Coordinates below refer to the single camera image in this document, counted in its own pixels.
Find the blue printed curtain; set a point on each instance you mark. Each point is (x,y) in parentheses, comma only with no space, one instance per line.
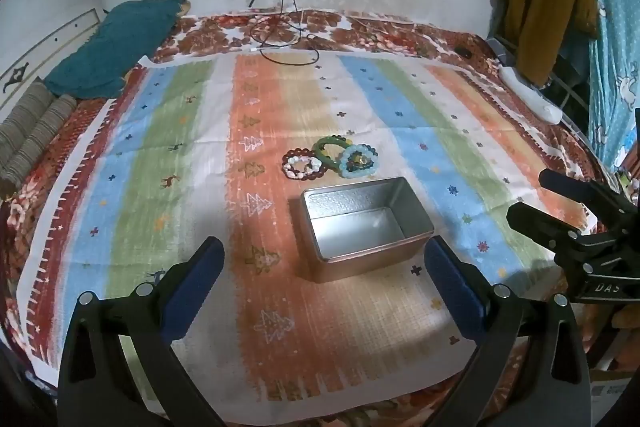
(612,32)

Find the white headboard panel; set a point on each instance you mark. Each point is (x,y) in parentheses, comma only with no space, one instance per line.
(45,52)

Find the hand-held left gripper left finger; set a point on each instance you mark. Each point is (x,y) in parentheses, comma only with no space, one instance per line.
(196,291)

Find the green jade bangle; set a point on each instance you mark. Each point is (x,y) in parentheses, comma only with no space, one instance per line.
(325,141)

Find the white power strip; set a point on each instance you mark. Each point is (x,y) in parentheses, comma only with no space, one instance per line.
(530,94)

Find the striped rolled cushion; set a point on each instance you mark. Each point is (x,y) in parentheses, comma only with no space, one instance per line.
(25,117)
(40,142)

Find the cardboard box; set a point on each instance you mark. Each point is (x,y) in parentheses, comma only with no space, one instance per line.
(612,382)

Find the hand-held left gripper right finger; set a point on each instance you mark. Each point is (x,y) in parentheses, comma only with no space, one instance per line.
(454,292)

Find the silver metal tin box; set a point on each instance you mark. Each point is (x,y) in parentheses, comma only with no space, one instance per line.
(350,227)

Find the metal rack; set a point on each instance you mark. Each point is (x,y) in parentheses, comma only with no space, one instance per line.
(500,49)

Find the striped printed cloth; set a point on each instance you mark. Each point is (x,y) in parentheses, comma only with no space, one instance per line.
(300,107)

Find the teal pillow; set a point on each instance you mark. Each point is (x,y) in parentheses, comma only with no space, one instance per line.
(115,47)

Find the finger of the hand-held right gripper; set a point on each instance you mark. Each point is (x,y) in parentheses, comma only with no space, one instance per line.
(580,192)
(540,227)

